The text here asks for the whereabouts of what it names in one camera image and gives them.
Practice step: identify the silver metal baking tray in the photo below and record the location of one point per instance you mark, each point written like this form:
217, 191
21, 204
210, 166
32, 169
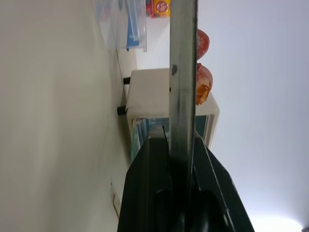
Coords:
182, 72

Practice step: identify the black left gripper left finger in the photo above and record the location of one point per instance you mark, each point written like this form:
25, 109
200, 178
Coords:
144, 193

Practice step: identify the clear acrylic display box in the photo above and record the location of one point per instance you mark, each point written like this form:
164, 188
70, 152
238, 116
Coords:
130, 24

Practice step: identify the red yellow snack packet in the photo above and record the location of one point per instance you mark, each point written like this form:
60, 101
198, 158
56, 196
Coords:
160, 8

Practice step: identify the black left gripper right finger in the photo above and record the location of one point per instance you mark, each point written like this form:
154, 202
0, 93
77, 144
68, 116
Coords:
217, 193

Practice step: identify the white toaster oven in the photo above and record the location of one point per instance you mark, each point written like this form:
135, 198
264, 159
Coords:
149, 91

